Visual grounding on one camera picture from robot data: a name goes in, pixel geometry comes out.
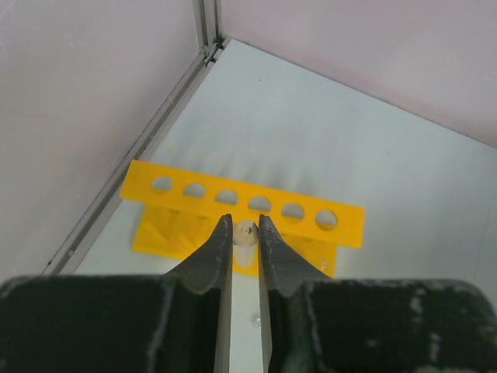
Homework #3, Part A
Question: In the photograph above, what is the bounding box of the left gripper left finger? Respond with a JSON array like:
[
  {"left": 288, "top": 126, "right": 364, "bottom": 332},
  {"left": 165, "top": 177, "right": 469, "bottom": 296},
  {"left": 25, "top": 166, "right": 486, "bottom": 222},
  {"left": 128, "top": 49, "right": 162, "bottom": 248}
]
[{"left": 1, "top": 214, "right": 233, "bottom": 372}]

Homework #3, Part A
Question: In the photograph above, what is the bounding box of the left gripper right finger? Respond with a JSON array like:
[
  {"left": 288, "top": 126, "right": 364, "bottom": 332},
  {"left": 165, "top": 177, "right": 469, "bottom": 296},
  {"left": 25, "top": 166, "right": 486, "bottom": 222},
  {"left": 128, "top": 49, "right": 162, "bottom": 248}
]
[{"left": 259, "top": 215, "right": 496, "bottom": 372}]

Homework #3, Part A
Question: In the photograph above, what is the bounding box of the yellow test tube rack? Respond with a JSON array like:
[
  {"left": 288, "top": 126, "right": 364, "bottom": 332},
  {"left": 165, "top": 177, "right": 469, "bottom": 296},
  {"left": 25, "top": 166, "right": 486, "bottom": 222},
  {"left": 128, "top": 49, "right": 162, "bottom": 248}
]
[{"left": 120, "top": 160, "right": 365, "bottom": 276}]

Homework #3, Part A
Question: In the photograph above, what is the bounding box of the aluminium frame rail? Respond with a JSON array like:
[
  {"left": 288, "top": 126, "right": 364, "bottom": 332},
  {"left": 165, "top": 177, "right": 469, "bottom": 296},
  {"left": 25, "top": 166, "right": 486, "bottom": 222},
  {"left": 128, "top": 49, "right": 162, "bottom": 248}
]
[{"left": 42, "top": 1, "right": 224, "bottom": 275}]

